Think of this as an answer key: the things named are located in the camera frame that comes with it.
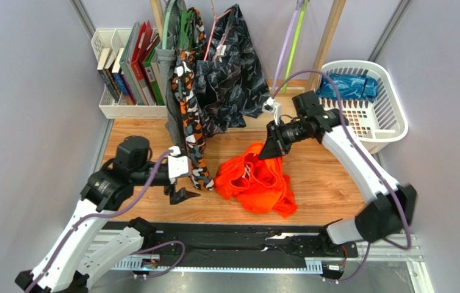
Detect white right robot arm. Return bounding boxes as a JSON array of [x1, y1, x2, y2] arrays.
[[259, 91, 417, 248]]

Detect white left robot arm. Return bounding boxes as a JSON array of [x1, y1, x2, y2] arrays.
[[15, 136, 197, 292]]

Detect grey shorts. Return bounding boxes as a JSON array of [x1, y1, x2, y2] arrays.
[[156, 44, 194, 164]]

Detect dark leaf-pattern shorts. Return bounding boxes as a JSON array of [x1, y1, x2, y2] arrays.
[[195, 4, 270, 137]]

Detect purple hanger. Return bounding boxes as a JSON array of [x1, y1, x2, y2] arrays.
[[270, 0, 306, 96]]

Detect orange camouflage shorts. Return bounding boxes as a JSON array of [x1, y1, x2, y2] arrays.
[[177, 7, 214, 191]]

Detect lime green hanger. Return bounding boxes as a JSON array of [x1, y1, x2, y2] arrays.
[[281, 0, 310, 94]]

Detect pink hanger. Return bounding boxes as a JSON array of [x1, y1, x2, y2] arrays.
[[203, 0, 231, 61]]

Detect dark green hanger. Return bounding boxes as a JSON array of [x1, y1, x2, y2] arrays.
[[178, 9, 194, 51]]

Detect pale green hanger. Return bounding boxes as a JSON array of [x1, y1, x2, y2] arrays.
[[161, 0, 176, 50]]

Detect blue patterned garment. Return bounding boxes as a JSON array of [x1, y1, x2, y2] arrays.
[[315, 73, 378, 103]]

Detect white laundry basket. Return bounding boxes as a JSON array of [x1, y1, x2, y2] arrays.
[[322, 60, 409, 154]]

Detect blue book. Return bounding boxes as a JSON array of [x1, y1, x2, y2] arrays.
[[110, 47, 134, 98]]

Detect green folder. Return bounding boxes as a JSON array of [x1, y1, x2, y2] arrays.
[[143, 37, 165, 106]]

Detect grey-green folder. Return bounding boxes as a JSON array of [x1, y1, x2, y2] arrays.
[[121, 21, 144, 106]]

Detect wooden clothes rack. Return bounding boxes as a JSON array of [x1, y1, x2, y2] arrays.
[[149, 0, 347, 139]]

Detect dark navy book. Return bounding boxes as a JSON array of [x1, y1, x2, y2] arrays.
[[96, 48, 120, 103]]

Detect red folder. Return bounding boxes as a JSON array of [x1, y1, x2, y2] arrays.
[[129, 21, 156, 106]]

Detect white file organizer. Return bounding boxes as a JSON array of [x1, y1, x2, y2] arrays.
[[91, 29, 167, 119]]

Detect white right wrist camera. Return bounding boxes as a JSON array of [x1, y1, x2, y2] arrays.
[[262, 97, 282, 125]]

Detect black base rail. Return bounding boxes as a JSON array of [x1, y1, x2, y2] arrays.
[[104, 220, 369, 270]]

